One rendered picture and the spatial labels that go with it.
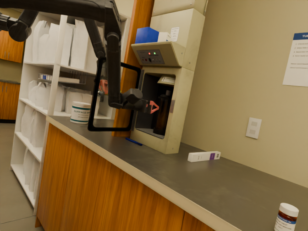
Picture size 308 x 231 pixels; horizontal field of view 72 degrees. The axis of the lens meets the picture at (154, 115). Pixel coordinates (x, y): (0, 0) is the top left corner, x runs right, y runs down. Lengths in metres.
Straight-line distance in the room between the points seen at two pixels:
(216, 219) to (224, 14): 1.31
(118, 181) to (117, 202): 0.10
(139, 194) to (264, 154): 0.76
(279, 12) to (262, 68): 0.32
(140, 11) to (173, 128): 0.75
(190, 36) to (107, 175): 0.82
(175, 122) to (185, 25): 0.51
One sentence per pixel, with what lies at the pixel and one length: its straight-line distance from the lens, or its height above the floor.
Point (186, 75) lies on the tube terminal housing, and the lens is 1.17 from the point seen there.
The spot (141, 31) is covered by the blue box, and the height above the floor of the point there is 1.58.
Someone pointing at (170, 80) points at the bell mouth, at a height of 1.34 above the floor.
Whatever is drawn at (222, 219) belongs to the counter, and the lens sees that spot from 0.67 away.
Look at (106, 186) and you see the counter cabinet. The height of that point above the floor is 0.76.
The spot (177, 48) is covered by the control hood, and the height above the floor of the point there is 1.49.
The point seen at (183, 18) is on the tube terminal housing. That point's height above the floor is 1.67.
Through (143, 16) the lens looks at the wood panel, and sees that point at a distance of 1.45.
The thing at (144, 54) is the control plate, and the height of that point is 1.46.
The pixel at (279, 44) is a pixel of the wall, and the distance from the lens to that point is 1.41.
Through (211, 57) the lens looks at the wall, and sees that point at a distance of 1.57.
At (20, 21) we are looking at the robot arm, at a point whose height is 1.46.
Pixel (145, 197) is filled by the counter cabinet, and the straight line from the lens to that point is 0.90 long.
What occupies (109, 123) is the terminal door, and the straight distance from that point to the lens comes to 1.23.
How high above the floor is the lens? 1.23
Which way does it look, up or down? 5 degrees down
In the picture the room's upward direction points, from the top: 11 degrees clockwise
